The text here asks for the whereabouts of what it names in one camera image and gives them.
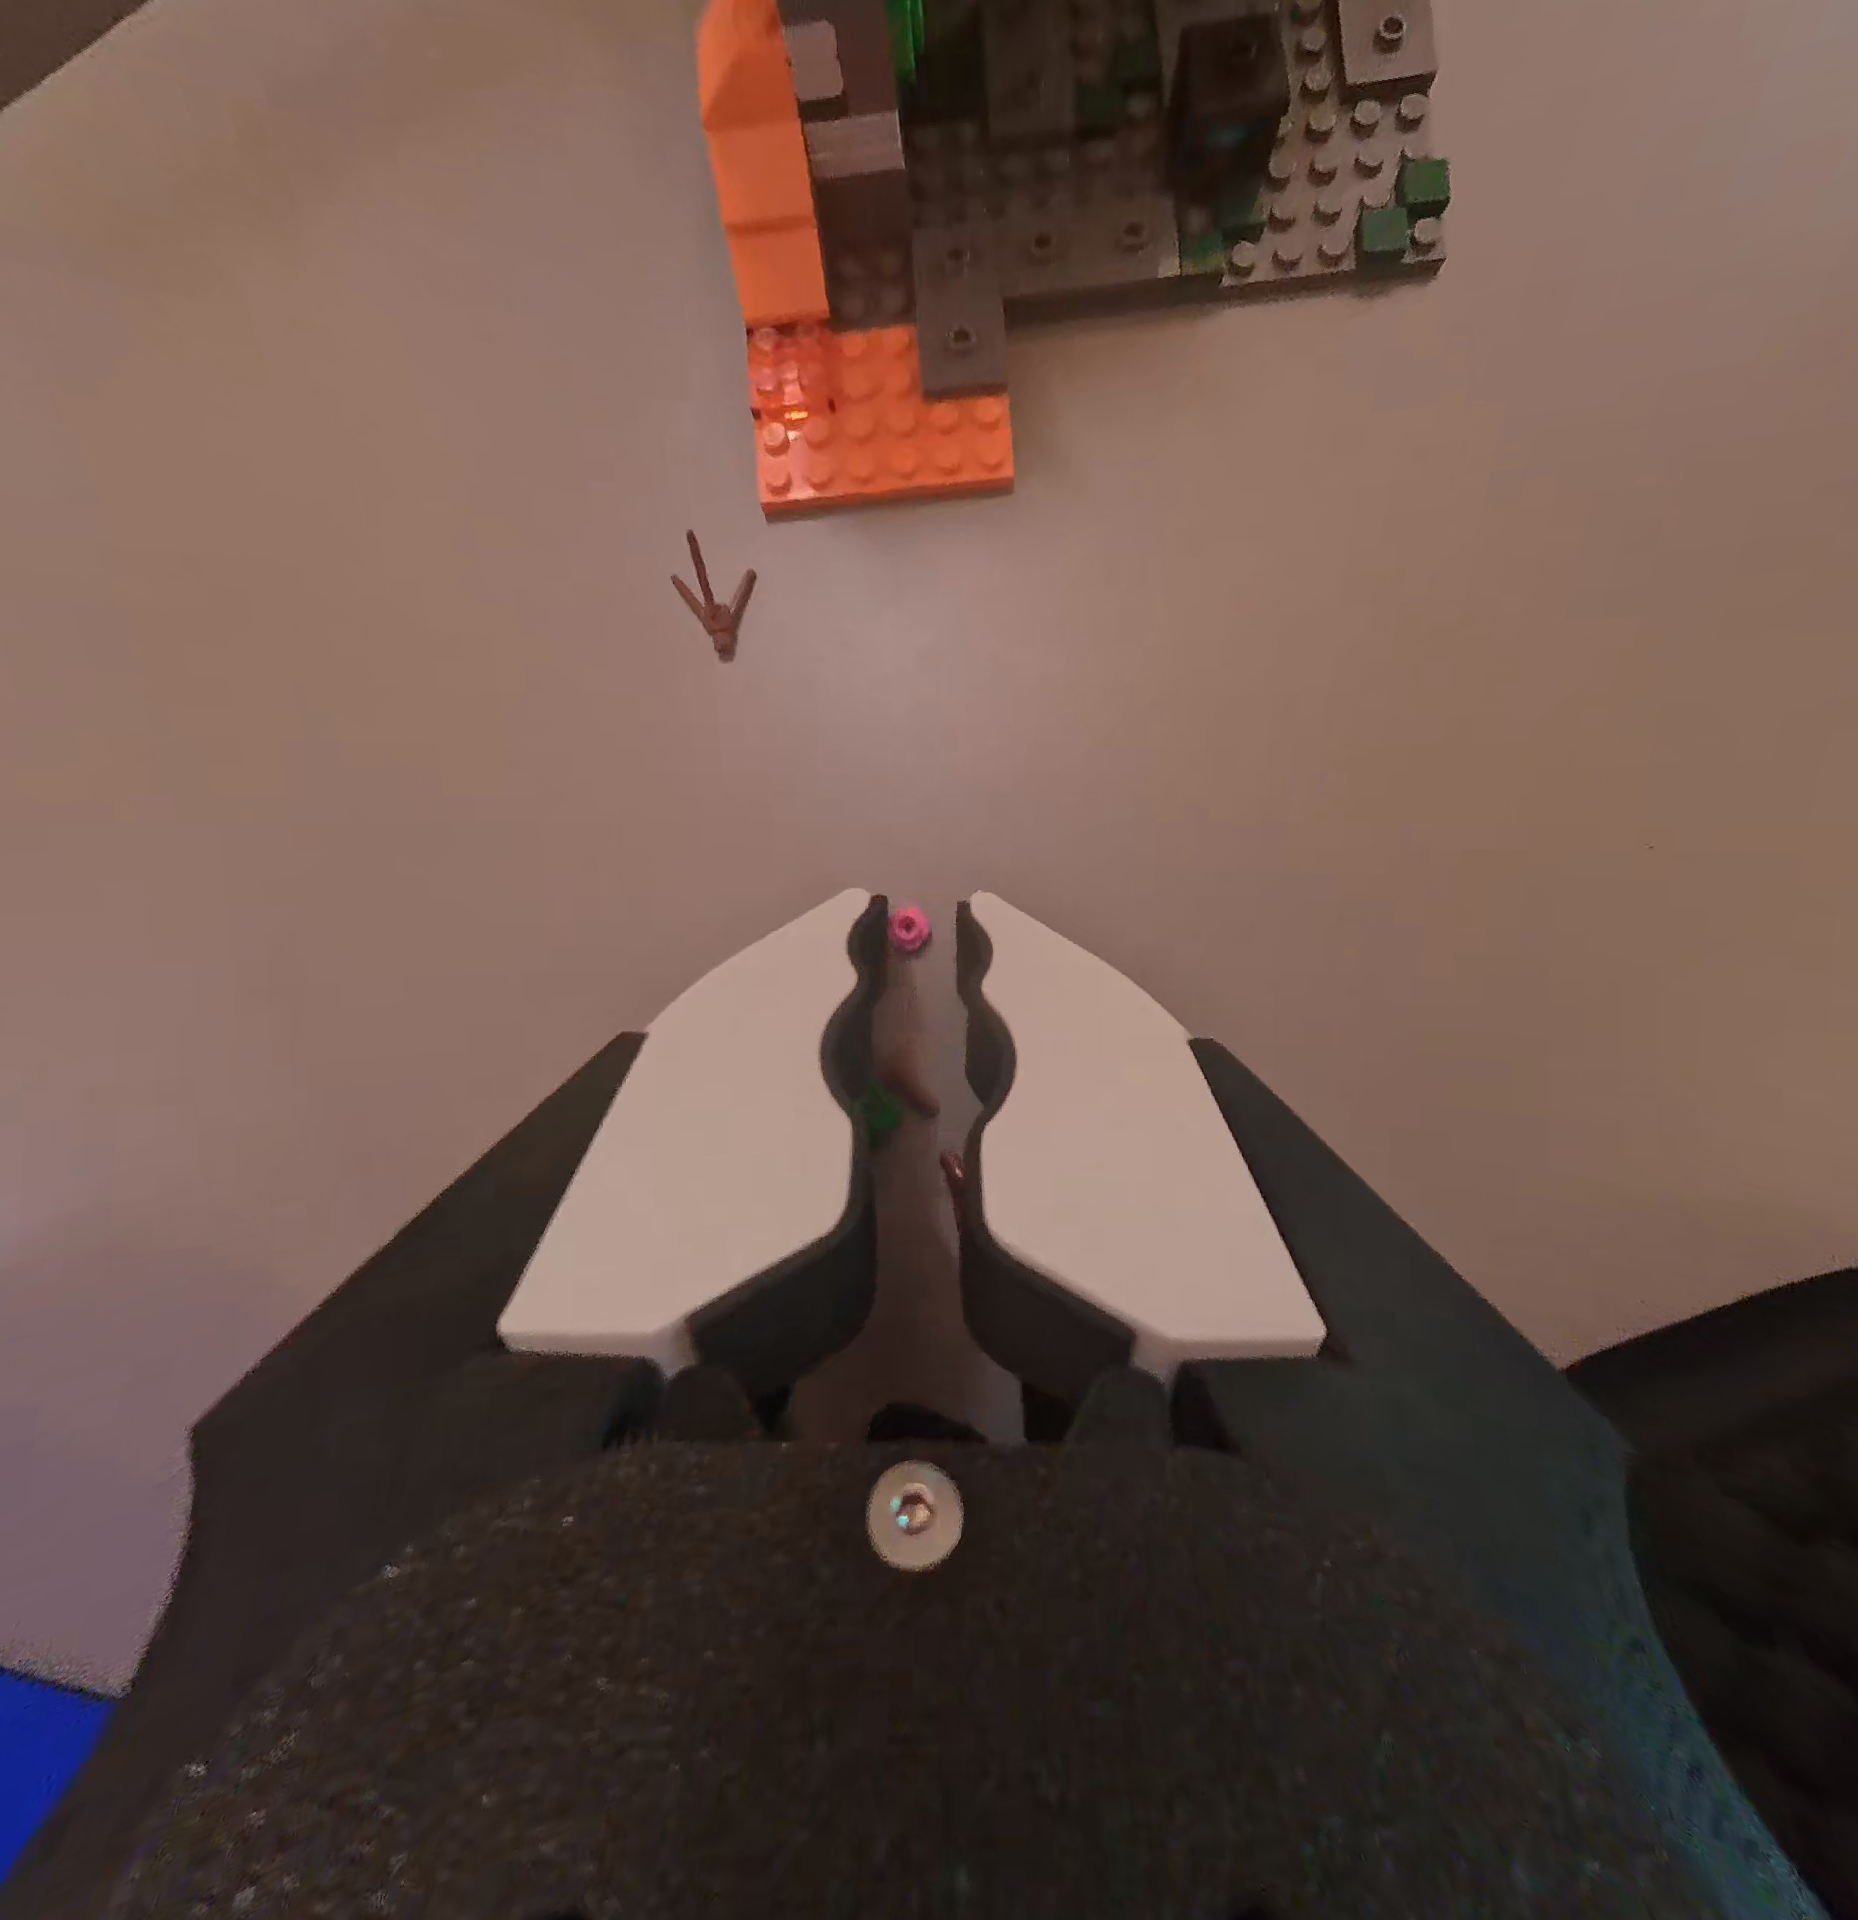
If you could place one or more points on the black wrist rest cushion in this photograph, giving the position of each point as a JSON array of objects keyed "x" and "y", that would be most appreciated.
[{"x": 1770, "y": 1501}]

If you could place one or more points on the small brown stem brick piece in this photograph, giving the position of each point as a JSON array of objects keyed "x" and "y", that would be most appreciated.
[
  {"x": 916, "y": 1095},
  {"x": 956, "y": 1186}
]

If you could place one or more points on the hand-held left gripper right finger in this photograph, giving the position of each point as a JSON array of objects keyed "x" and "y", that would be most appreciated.
[{"x": 1140, "y": 1186}]

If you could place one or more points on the pink flower brick piece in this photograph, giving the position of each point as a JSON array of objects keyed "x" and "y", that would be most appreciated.
[{"x": 907, "y": 931}]

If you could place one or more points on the dark brown twig brick piece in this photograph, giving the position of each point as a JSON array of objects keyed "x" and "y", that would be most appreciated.
[{"x": 719, "y": 615}]

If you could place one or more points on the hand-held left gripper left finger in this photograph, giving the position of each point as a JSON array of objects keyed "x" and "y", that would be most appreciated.
[{"x": 688, "y": 1186}]

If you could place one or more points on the blue plastic storage bin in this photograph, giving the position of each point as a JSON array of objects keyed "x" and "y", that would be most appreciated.
[{"x": 29, "y": 1754}]

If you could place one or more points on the green plant brick piece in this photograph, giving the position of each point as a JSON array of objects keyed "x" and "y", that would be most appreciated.
[{"x": 879, "y": 1114}]

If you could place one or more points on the toy brick castle model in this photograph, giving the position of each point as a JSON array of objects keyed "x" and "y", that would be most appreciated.
[{"x": 869, "y": 422}]

